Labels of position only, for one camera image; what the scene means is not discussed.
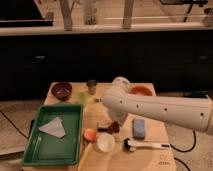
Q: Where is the black rectangular eraser block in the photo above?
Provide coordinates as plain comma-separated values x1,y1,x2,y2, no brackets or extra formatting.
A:
97,122,110,132

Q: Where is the grey folded cloth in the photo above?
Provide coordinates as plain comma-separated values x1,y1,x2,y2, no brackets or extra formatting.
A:
39,117,66,138

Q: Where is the white paper cup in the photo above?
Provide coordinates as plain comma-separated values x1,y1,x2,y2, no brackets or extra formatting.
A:
97,133,115,153

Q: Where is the black cable left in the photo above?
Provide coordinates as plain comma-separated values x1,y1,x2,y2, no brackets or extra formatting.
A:
0,110,30,140

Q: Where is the blue sponge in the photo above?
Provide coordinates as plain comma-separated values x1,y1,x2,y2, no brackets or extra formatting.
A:
132,119,145,139

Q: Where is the black cable right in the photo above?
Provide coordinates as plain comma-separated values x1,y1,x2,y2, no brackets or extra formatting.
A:
169,129,198,171

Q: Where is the yellow banana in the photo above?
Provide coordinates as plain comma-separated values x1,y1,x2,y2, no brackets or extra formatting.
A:
77,143,92,171

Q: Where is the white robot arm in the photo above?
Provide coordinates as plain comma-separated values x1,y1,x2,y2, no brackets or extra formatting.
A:
101,77,213,136

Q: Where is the black cable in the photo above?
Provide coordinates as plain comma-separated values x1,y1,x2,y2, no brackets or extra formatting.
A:
0,110,30,140
169,129,198,171

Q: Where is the white handled dish brush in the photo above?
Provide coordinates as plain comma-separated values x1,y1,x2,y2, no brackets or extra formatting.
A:
123,138,170,152

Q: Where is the orange ball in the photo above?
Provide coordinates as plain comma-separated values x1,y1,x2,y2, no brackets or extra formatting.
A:
84,128,96,142

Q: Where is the green plastic tray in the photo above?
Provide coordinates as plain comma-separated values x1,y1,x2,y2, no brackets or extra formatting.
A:
22,104,83,167

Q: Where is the green leafy toy vegetable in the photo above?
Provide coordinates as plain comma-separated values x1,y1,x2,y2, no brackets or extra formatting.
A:
76,92,88,106

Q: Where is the small dark jar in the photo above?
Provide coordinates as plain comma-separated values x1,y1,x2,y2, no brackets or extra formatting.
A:
87,79,97,95

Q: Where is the dark red bowl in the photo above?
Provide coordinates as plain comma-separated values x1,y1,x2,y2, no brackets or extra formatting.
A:
51,82,72,101

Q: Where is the orange bowl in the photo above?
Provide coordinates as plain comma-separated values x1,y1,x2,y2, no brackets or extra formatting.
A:
131,86,153,96

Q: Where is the bunch of red grapes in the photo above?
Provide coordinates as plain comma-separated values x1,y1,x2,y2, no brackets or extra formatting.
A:
107,121,120,134

